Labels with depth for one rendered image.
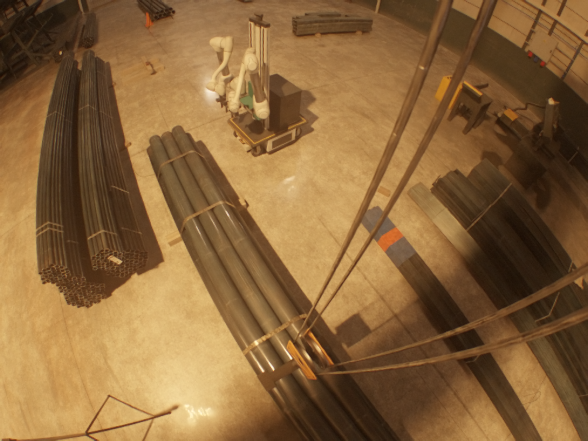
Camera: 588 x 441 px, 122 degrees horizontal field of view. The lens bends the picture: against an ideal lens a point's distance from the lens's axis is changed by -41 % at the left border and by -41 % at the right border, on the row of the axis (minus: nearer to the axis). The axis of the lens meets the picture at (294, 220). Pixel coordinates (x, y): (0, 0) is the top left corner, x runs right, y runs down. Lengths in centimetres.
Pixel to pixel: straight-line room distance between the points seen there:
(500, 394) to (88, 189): 489
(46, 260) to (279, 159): 300
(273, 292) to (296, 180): 175
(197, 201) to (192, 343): 139
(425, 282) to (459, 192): 131
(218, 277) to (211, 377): 101
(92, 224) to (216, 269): 126
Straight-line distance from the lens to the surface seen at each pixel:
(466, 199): 373
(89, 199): 301
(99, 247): 258
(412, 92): 19
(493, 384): 345
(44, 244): 271
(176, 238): 313
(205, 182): 286
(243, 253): 238
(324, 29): 818
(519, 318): 393
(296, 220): 318
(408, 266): 307
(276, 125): 378
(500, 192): 415
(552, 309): 409
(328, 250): 305
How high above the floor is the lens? 269
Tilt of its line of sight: 58 degrees down
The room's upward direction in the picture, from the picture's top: 7 degrees clockwise
